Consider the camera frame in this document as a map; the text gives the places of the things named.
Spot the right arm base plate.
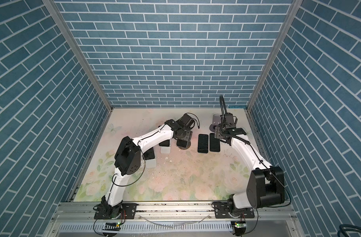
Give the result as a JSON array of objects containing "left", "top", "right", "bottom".
[{"left": 211, "top": 201, "right": 255, "bottom": 219}]

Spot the white stand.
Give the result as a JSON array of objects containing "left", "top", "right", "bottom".
[
  {"left": 146, "top": 159, "right": 157, "bottom": 168},
  {"left": 160, "top": 147, "right": 171, "bottom": 154}
]

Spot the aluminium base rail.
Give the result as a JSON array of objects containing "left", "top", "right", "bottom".
[{"left": 44, "top": 201, "right": 304, "bottom": 237}]

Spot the white stand back centre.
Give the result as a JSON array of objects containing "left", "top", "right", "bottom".
[{"left": 160, "top": 147, "right": 171, "bottom": 154}]

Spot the dark round phone stand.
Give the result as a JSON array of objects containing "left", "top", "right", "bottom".
[{"left": 179, "top": 143, "right": 191, "bottom": 150}]

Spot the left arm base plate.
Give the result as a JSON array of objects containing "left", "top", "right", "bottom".
[{"left": 93, "top": 203, "right": 138, "bottom": 220}]

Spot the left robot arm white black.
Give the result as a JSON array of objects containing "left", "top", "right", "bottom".
[{"left": 94, "top": 113, "right": 200, "bottom": 219}]

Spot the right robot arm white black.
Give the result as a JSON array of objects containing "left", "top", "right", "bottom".
[{"left": 210, "top": 113, "right": 285, "bottom": 217}]

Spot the white slotted cable duct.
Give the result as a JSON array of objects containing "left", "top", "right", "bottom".
[{"left": 59, "top": 221, "right": 232, "bottom": 234}]

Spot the white stand left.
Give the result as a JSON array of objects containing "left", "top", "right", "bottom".
[{"left": 146, "top": 159, "right": 157, "bottom": 168}]

